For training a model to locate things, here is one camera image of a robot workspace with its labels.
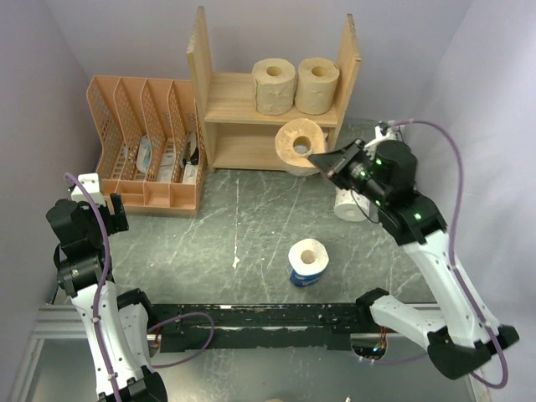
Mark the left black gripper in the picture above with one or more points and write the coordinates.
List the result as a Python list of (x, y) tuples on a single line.
[(115, 222)]

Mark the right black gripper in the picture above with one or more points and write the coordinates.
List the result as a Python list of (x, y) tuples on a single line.
[(330, 162)]

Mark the white dotted toilet roll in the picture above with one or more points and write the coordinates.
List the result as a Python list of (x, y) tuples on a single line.
[(351, 206)]

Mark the beige toilet roll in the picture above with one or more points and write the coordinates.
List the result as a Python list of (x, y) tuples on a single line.
[(317, 81), (274, 86), (295, 142)]

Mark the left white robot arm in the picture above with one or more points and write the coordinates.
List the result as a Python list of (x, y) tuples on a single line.
[(115, 324)]

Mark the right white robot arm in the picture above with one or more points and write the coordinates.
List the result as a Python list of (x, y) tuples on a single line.
[(465, 335)]

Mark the wooden two-tier shelf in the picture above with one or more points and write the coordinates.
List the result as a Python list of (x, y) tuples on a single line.
[(235, 135)]

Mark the blue correction tape pack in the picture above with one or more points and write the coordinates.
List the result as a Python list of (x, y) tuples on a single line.
[(144, 155)]

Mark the ruler set package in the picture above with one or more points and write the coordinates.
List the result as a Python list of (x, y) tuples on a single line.
[(165, 170)]

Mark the orange plastic desk organizer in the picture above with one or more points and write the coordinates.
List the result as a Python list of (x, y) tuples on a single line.
[(152, 152)]

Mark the white stapler box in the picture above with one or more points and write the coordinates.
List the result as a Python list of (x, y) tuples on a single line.
[(190, 174)]

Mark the white toilet roll blue wrapper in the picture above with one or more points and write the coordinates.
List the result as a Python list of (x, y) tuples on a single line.
[(307, 261)]

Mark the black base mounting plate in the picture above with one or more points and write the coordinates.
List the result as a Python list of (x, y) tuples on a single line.
[(335, 326)]

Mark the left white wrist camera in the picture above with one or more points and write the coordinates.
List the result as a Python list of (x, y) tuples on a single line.
[(91, 184)]

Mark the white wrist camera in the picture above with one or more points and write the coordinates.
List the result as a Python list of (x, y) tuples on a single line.
[(91, 184), (382, 132)]

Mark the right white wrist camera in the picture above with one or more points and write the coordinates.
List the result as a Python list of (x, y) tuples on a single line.
[(382, 132)]

